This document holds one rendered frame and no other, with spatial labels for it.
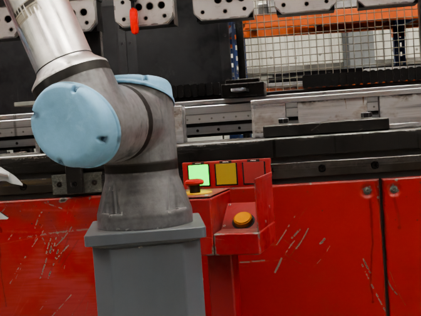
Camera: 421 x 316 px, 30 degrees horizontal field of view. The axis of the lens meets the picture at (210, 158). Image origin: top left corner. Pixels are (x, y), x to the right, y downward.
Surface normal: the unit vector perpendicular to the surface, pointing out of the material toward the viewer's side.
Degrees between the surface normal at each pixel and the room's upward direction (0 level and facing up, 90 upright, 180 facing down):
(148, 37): 90
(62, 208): 90
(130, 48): 90
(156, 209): 72
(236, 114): 90
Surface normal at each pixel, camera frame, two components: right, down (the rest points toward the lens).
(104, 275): -0.65, 0.09
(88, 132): -0.33, 0.19
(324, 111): -0.13, 0.06
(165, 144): 0.76, -0.02
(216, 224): 0.96, -0.05
